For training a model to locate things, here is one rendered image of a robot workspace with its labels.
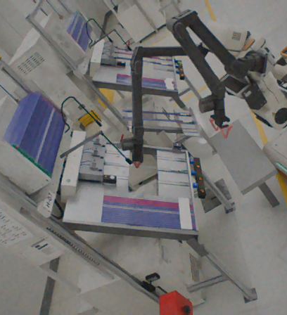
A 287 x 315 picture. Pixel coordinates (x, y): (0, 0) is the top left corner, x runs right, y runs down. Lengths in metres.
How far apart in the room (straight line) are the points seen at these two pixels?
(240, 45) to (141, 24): 4.74
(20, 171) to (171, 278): 1.11
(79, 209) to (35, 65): 1.46
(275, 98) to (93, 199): 1.16
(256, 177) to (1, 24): 3.89
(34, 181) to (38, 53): 1.38
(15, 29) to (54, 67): 2.14
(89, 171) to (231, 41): 1.04
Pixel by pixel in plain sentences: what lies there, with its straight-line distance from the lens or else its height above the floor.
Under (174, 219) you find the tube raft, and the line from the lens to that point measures 2.03.
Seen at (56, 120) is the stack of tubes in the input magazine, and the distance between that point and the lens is 2.22.
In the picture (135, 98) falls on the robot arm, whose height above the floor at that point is 1.30.
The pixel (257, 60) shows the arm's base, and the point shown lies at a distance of 1.88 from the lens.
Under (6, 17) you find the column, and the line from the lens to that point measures 5.11.
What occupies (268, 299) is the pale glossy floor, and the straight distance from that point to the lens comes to 2.52.
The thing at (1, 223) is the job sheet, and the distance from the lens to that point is 2.03.
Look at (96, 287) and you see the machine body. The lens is 2.45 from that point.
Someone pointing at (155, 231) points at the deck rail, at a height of 0.88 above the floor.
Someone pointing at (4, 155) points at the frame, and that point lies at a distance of 1.84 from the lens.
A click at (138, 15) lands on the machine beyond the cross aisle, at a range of 6.58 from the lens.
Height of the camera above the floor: 2.17
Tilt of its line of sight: 32 degrees down
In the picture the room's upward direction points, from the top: 43 degrees counter-clockwise
